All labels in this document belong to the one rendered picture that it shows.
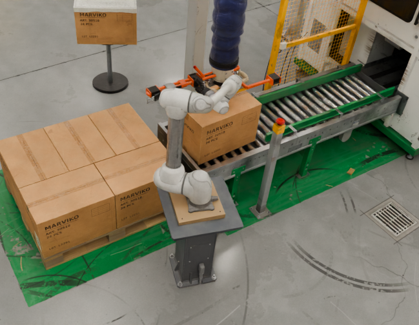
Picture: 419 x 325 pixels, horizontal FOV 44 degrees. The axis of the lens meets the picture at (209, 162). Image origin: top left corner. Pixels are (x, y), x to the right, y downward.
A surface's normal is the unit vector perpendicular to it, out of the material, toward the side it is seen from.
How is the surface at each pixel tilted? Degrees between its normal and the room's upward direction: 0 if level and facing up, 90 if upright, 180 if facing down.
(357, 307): 0
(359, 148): 0
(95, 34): 90
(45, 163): 0
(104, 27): 90
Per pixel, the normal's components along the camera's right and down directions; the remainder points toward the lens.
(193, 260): 0.28, 0.67
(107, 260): 0.08, -0.72
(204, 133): 0.58, 0.59
